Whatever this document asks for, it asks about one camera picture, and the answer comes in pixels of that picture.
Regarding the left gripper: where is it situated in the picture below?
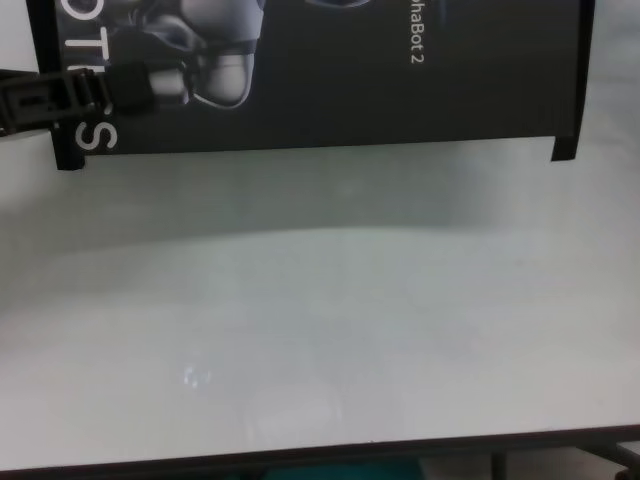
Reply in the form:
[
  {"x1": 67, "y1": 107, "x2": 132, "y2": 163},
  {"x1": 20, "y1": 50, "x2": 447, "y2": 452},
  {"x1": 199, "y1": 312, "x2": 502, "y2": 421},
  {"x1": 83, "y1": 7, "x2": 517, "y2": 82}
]
[{"x1": 0, "y1": 60, "x2": 156, "y2": 139}]

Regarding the black robot poster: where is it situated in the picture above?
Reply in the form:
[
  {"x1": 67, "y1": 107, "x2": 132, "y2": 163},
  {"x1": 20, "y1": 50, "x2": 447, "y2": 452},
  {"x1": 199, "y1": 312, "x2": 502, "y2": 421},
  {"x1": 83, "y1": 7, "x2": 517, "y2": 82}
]
[{"x1": 52, "y1": 0, "x2": 586, "y2": 156}]

